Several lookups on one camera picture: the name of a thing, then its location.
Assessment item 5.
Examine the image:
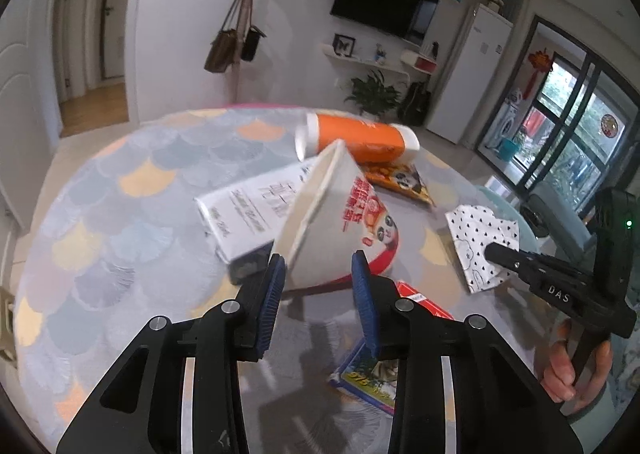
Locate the white heart-pattern bag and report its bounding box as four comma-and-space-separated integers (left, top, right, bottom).
446, 205, 520, 294

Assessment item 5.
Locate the panda paper cup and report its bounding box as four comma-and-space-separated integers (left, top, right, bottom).
272, 140, 399, 291

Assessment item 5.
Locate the person's right hand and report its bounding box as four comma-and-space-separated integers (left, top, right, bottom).
539, 317, 614, 417

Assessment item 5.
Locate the blue-grey sofa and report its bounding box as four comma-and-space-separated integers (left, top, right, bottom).
521, 181, 597, 270

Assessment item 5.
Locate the white paper carton box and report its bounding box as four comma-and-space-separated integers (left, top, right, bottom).
195, 159, 316, 285

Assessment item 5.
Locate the red tiger card box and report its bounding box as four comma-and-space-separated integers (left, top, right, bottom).
326, 279, 457, 417

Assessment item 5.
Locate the orange panda snack bag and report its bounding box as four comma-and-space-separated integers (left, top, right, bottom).
361, 164, 435, 206

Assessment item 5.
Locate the teal bucket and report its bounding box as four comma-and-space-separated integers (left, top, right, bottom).
497, 138, 520, 163

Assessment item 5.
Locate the white washing machine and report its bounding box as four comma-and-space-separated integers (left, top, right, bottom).
491, 88, 522, 150

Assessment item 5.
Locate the grey patterned tablecloth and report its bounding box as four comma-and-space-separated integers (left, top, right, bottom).
14, 108, 550, 453

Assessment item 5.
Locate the black guitar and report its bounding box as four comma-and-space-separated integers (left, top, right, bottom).
397, 82, 432, 126

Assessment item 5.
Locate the potted green plant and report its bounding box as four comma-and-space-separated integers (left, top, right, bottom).
344, 70, 400, 119

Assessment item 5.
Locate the white refrigerator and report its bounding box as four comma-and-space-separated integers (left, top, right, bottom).
426, 4, 513, 144

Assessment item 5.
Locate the brown handbag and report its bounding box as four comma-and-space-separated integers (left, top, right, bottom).
204, 0, 243, 74

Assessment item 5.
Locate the black small handbag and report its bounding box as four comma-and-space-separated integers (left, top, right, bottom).
241, 24, 266, 62

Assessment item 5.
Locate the framed butterfly picture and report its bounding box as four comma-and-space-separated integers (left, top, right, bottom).
332, 34, 356, 58

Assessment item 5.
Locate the white interior door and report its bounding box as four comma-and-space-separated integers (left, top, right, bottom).
1, 0, 58, 233

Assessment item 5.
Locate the pink coat stand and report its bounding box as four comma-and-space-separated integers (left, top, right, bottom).
230, 0, 253, 103

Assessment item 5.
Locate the red white wall box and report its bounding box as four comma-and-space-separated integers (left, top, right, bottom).
400, 50, 437, 75

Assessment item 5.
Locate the white wall shelf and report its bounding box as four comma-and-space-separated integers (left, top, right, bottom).
319, 43, 409, 77

